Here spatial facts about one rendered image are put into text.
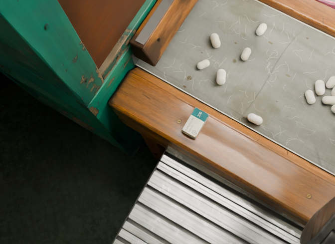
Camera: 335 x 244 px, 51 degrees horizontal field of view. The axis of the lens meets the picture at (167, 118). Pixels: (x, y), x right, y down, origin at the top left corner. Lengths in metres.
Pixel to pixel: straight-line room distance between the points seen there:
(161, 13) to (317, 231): 0.52
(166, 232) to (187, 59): 0.41
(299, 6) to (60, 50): 0.60
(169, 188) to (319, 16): 0.54
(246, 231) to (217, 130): 0.24
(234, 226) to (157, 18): 0.50
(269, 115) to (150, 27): 0.33
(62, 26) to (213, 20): 0.47
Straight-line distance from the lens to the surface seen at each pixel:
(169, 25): 0.80
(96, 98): 0.76
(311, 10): 0.95
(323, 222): 0.52
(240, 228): 0.87
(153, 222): 0.86
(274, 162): 0.80
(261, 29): 0.90
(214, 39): 0.87
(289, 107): 0.86
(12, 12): 0.45
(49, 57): 0.54
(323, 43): 0.94
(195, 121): 0.77
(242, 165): 0.78
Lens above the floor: 1.53
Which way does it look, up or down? 75 degrees down
